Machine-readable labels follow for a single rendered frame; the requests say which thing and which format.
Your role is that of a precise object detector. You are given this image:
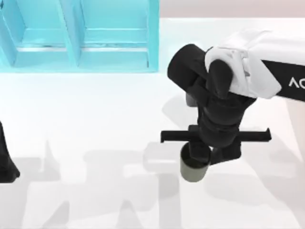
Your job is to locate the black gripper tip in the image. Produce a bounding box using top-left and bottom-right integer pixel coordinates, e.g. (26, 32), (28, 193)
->
(0, 121), (21, 185)

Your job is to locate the light blue rack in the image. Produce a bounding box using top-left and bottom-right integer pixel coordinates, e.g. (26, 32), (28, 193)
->
(0, 0), (160, 73)

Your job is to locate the grey green cup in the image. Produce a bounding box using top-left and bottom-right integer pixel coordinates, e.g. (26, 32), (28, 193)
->
(179, 142), (212, 184)

